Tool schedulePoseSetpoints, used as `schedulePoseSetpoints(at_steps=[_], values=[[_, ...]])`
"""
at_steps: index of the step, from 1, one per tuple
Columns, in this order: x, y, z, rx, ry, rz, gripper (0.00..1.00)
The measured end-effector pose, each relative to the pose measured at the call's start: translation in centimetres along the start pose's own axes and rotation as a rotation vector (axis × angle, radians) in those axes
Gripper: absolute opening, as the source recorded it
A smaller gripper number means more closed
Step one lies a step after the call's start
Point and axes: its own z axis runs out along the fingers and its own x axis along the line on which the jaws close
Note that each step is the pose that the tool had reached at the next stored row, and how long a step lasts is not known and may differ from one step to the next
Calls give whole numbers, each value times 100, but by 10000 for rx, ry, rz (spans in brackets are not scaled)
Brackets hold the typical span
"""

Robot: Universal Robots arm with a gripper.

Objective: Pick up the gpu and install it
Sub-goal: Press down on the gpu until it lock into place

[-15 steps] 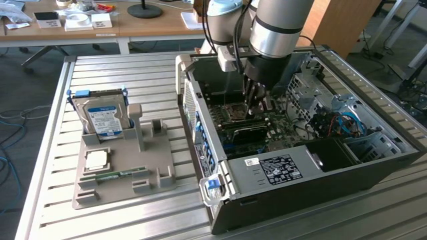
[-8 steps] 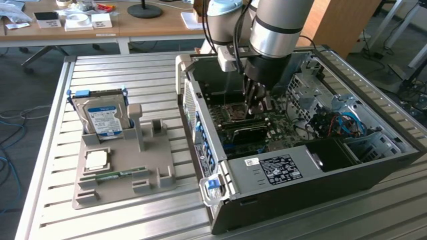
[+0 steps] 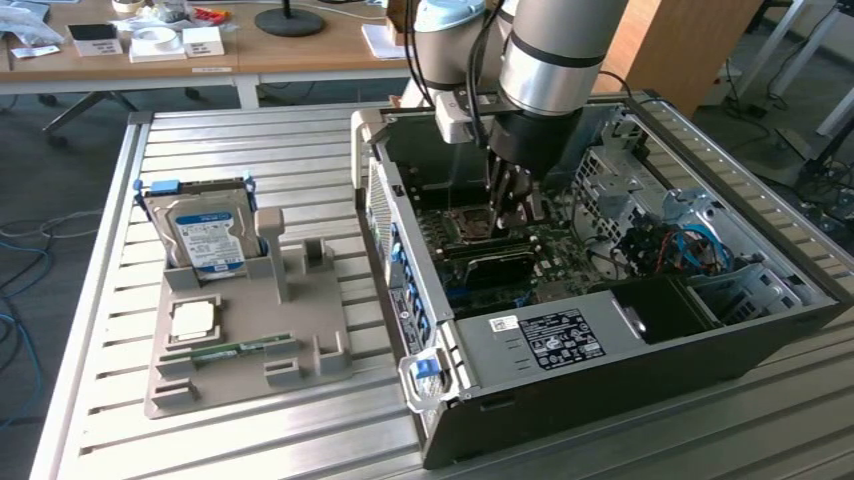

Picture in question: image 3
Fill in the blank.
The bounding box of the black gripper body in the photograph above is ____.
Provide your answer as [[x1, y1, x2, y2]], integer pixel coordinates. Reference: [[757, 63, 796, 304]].
[[485, 110, 581, 177]]

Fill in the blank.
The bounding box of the Nvidia graphics card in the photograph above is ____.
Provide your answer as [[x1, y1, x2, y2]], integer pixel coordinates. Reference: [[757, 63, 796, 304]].
[[447, 249, 539, 302]]

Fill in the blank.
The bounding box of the metal CPU socket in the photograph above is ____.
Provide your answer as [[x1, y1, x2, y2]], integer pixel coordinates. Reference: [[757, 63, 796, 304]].
[[443, 207, 499, 247]]

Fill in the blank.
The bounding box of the green Dell motherboard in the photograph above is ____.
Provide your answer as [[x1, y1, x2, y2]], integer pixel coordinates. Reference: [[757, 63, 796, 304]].
[[405, 199, 616, 312]]

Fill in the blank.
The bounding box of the grey power supply unit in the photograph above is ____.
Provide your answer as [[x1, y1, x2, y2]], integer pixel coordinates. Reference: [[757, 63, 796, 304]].
[[437, 292, 723, 392]]

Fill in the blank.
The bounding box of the wooden cabinet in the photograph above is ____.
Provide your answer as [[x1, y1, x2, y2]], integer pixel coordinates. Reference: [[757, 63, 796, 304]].
[[609, 0, 765, 119]]

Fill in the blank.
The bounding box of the white paper stack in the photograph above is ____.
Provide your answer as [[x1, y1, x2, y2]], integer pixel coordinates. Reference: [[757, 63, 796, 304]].
[[360, 23, 409, 61]]

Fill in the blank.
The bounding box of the grey printed parts rack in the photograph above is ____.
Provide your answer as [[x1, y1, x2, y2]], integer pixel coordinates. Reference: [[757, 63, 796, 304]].
[[144, 208, 354, 421]]

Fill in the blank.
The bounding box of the open PC case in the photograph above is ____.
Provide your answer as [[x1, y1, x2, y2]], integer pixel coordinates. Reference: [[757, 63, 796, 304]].
[[349, 92, 854, 471]]

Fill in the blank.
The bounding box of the wooden desk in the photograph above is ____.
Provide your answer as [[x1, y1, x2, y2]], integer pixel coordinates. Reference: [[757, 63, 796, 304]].
[[0, 0, 416, 97]]

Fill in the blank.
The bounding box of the black round lamp base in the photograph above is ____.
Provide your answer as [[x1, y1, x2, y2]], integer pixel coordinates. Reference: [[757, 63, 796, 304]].
[[254, 0, 328, 37]]

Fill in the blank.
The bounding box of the green RAM stick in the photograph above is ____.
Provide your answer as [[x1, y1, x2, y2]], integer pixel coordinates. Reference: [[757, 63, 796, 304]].
[[158, 335, 296, 362]]

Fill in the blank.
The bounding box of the silver CPU chip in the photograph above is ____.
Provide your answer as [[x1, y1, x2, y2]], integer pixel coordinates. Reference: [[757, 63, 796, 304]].
[[169, 301, 218, 342]]

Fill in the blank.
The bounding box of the small white box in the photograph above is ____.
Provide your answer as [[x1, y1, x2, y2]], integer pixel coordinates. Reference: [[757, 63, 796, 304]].
[[180, 25, 224, 58]]

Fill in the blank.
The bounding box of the white tape roll box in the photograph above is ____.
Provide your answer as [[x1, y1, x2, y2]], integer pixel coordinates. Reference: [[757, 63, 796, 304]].
[[126, 27, 188, 64]]

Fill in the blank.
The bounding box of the black and white box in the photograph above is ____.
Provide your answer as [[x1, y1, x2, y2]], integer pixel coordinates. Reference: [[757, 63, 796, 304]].
[[68, 23, 122, 58]]

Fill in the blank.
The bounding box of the white paper label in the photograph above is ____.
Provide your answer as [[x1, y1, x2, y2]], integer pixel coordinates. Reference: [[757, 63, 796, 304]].
[[9, 44, 62, 60]]

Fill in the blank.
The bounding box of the clear plastic bag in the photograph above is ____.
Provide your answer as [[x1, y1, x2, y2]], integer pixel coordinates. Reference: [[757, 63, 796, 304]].
[[0, 3, 66, 47]]

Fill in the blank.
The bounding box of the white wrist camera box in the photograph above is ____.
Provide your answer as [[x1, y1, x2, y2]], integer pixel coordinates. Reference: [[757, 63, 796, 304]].
[[432, 89, 496, 147]]

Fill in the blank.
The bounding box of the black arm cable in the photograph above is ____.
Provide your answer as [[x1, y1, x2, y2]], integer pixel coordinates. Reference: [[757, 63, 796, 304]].
[[464, 0, 509, 149]]

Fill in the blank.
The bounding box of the blue SATA cable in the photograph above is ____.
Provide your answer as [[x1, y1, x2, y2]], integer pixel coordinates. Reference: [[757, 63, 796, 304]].
[[665, 224, 736, 277]]

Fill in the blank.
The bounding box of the hard disk with blue bracket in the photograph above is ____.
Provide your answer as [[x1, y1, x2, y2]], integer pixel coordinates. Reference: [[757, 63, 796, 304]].
[[132, 172, 266, 275]]

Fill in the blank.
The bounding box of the white floor cable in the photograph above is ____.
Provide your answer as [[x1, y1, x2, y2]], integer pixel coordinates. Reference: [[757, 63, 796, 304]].
[[0, 208, 102, 240]]

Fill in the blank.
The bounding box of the blue floor cable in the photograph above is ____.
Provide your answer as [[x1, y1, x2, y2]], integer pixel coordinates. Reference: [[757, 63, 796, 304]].
[[0, 234, 49, 429]]

